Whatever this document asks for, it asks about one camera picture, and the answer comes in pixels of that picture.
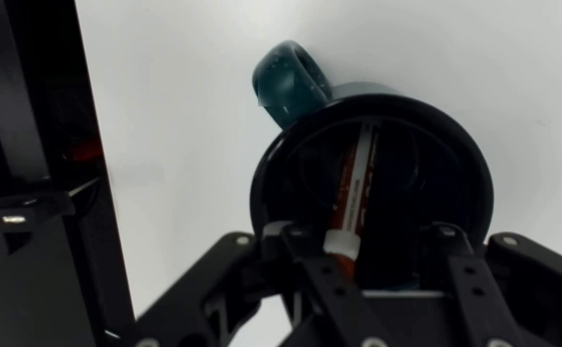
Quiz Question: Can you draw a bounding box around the red and white marker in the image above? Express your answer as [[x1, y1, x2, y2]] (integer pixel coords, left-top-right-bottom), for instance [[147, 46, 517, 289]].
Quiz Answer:
[[321, 121, 382, 278]]

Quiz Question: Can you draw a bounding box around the dark teal mug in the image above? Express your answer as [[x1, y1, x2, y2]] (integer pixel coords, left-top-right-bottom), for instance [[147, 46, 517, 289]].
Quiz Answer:
[[247, 39, 496, 291]]

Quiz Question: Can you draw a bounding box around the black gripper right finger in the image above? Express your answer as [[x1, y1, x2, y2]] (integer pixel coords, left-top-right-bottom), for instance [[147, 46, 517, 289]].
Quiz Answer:
[[421, 220, 562, 347]]

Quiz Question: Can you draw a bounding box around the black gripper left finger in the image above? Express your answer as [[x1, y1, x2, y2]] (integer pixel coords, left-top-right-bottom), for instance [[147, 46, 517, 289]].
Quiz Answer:
[[132, 220, 384, 347]]

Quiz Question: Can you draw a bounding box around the black clamp with orange handle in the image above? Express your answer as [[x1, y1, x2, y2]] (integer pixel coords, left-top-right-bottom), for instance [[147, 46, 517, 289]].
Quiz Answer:
[[0, 177, 99, 224]]

